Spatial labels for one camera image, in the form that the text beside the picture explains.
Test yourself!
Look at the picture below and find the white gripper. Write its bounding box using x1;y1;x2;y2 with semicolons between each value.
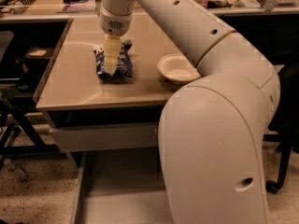
100;5;133;75

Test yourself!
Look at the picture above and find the blue chip bag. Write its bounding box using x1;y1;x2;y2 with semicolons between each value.
93;39;133;83

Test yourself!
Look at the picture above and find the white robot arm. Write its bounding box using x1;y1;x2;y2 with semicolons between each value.
99;0;280;224

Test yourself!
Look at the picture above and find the grey drawer cabinet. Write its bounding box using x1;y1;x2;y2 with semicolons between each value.
32;13;200;173

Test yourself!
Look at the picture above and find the closed top drawer front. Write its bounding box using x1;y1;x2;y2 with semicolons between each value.
50;122;158;152

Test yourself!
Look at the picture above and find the open middle drawer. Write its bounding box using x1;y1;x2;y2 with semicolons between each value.
70;147;174;224

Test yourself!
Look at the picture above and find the white paper bowl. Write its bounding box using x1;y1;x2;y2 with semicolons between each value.
157;53;201;84

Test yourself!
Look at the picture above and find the small black tray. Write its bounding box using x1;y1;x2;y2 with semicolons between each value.
25;47;53;59

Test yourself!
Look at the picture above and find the black desk stand left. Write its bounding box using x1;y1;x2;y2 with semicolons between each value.
0;90;60;159

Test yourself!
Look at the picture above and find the black office chair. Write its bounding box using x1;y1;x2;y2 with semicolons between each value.
264;63;299;193

